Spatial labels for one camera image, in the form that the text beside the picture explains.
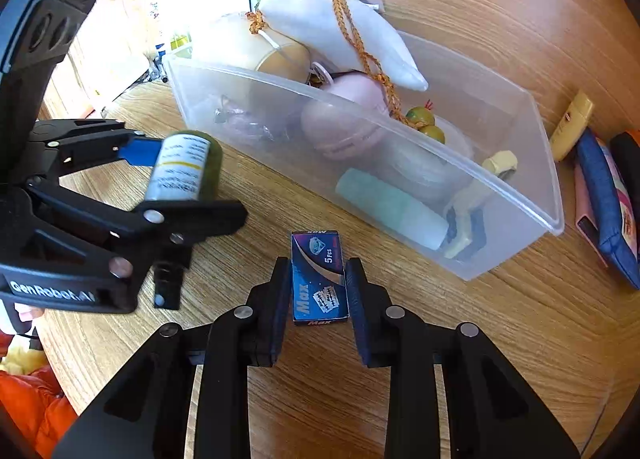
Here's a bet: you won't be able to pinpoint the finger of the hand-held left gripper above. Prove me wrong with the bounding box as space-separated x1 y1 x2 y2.
29 180 249 311
27 119 162 178

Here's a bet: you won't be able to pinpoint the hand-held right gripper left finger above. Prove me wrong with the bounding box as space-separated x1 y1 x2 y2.
52 256 293 459

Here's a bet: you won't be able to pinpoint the yellow tube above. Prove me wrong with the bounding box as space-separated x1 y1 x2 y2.
549 91 596 162

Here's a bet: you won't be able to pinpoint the clear plastic storage box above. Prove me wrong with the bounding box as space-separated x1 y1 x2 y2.
164 29 566 283

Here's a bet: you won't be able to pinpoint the pink round case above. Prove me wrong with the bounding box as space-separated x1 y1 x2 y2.
301 73 389 160

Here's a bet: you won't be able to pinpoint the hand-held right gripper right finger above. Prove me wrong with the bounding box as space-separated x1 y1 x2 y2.
345 257 582 459

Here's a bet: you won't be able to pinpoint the blue razor blade box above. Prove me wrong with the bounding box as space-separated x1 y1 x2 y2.
291 229 350 326

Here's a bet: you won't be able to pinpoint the pink flat case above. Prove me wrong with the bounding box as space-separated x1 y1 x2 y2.
573 164 609 268

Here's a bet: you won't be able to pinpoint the white cloth pouch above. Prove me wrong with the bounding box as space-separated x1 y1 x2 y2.
260 0 430 92

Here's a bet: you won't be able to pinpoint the yellow spray bottle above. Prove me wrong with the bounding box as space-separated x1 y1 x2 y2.
167 29 194 60

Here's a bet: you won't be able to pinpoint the wooden desktop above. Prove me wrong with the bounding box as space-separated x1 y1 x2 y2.
30 0 640 459

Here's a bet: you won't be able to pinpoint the teal tube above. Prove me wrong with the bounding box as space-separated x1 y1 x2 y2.
335 168 449 251

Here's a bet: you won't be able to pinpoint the dark bottle with white label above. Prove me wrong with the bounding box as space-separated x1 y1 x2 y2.
144 131 224 202

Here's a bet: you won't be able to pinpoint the black orange round case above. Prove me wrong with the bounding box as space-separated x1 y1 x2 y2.
610 130 640 176

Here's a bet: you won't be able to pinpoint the orange braided cord green beads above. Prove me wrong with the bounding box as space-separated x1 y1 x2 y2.
245 0 447 144

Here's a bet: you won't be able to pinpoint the cream white round container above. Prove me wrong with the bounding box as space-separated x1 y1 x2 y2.
192 14 312 88

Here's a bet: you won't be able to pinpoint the blue fabric pouch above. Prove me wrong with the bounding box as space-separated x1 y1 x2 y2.
575 129 640 290

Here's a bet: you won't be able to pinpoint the cream yellow handled tool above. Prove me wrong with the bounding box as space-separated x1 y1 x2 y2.
442 150 519 260

